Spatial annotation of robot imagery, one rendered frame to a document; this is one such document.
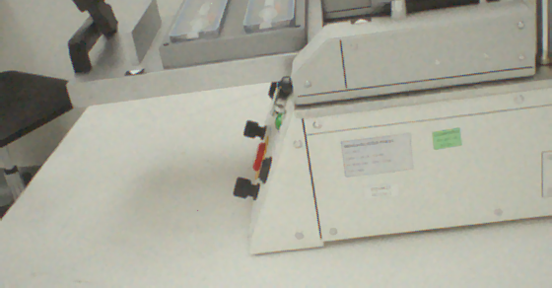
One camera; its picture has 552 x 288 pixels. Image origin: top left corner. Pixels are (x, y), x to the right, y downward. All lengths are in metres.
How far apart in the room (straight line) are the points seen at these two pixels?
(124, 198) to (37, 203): 0.13
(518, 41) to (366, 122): 0.18
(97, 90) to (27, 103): 1.45
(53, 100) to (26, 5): 0.43
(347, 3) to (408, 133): 0.29
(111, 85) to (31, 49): 1.81
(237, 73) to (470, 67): 0.25
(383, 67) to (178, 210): 0.37
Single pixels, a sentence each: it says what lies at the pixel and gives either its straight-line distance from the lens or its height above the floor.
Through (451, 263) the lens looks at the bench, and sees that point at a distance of 0.85.
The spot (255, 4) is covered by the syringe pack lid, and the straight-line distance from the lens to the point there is 0.92.
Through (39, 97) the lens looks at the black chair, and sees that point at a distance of 2.34.
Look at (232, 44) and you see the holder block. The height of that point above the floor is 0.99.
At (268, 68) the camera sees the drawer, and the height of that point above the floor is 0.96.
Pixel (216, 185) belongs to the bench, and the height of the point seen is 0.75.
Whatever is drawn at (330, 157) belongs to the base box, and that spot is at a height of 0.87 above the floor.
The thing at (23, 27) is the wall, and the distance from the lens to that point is 2.66.
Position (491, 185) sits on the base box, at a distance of 0.86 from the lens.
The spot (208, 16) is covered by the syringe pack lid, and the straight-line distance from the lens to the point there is 0.90.
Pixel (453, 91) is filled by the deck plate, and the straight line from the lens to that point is 0.80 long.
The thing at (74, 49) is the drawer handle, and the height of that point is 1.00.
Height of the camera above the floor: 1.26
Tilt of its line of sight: 26 degrees down
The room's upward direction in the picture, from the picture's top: 10 degrees counter-clockwise
